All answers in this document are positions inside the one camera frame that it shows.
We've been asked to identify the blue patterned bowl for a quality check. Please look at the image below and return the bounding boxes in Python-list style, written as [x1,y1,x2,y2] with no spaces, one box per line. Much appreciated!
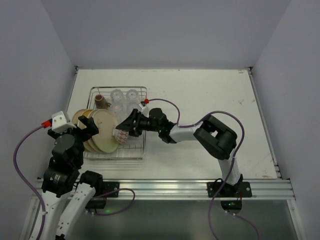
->
[113,128,129,145]

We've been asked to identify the beige front plate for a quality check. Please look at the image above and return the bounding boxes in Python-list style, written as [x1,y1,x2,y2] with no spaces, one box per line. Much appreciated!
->
[92,109,119,153]

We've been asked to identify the pink beige plate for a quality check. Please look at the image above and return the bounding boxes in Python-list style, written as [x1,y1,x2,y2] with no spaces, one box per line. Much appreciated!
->
[87,109,103,154]

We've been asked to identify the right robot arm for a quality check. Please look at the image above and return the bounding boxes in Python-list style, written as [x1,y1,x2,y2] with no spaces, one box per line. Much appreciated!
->
[115,108,245,187]

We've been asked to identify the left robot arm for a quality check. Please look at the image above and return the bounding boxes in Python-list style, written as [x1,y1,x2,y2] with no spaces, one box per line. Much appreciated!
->
[29,111,103,240]

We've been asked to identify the green rear plate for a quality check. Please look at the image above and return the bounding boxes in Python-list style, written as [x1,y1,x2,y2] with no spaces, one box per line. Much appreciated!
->
[71,109,87,126]

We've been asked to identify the beige floral plate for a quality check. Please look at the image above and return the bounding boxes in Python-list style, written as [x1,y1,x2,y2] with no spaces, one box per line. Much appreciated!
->
[82,109,96,153]

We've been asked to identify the clear glass front right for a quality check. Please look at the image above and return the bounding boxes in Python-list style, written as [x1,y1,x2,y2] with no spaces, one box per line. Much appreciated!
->
[126,101,141,116]

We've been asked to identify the clear glass front left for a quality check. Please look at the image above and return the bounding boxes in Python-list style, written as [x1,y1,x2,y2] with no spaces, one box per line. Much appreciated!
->
[110,100,126,124]

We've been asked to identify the brown ceramic mug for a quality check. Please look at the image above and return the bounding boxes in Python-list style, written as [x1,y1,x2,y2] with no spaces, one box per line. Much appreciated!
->
[94,94,111,110]

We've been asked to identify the clear glass back right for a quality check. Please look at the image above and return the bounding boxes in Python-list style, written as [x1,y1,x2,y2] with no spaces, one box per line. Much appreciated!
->
[126,89,140,103]

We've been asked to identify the metal wire dish rack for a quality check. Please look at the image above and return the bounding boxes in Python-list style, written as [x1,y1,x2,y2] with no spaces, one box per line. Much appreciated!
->
[83,86,147,160]

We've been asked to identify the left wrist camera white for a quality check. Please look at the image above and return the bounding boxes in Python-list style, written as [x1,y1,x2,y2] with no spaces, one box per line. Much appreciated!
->
[51,111,75,134]

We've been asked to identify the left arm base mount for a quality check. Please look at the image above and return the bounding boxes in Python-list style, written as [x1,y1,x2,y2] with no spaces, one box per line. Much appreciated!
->
[85,181,120,213]

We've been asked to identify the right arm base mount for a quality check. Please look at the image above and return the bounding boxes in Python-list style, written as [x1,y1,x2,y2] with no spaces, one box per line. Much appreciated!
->
[206,178,253,214]

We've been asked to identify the aluminium front rail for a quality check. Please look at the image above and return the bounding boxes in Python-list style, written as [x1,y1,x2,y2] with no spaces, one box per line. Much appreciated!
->
[34,178,297,201]

